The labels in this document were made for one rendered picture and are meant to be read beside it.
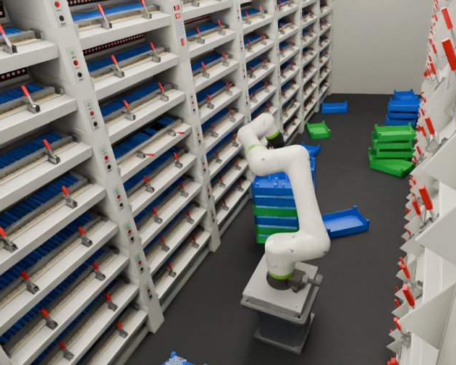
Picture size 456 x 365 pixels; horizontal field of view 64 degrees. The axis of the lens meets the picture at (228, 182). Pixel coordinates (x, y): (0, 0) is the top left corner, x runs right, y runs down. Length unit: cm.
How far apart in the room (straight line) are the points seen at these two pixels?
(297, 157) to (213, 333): 104
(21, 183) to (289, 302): 118
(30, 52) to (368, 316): 192
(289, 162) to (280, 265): 46
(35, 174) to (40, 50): 41
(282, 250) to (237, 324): 65
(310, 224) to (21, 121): 118
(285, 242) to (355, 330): 68
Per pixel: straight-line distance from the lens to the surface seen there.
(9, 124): 134
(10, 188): 137
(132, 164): 174
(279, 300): 173
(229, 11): 259
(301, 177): 169
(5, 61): 134
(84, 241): 162
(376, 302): 224
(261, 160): 167
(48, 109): 141
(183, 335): 213
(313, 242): 164
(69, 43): 148
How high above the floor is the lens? 164
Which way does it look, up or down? 29 degrees down
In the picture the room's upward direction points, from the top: 8 degrees counter-clockwise
